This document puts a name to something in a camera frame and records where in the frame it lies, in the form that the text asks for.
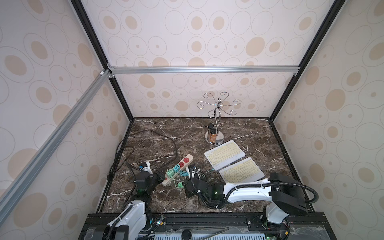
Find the aluminium back rail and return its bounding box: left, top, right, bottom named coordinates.
left=110, top=65, right=300, bottom=75

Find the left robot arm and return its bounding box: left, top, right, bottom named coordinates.
left=92, top=170, right=166, bottom=240

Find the light green charger plug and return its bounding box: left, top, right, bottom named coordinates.
left=166, top=169, right=175, bottom=178

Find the teal charger plug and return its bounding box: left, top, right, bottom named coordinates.
left=173, top=164, right=181, bottom=173

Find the aluminium rail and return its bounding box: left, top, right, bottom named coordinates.
left=1, top=69, right=112, bottom=225
left=110, top=65, right=300, bottom=75

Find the orange spice bottle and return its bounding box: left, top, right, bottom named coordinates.
left=209, top=128, right=217, bottom=144

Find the chrome hook stand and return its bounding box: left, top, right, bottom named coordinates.
left=197, top=92, right=242, bottom=146

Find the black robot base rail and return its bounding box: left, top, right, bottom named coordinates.
left=78, top=212, right=337, bottom=240

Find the beige red power strip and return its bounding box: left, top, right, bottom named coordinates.
left=162, top=154, right=194, bottom=186

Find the teal charging cable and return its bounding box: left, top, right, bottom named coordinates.
left=179, top=167, right=215, bottom=178

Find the aluminium left rail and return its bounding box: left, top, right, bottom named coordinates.
left=1, top=69, right=112, bottom=225

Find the dark spice bottle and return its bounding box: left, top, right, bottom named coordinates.
left=208, top=123, right=214, bottom=132

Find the black power strip cord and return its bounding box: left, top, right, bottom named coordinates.
left=108, top=129, right=179, bottom=181

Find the white wireless keyboard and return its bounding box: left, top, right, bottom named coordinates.
left=204, top=140, right=245, bottom=171
left=219, top=158, right=265, bottom=184

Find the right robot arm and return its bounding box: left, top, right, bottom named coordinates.
left=183, top=170, right=319, bottom=225

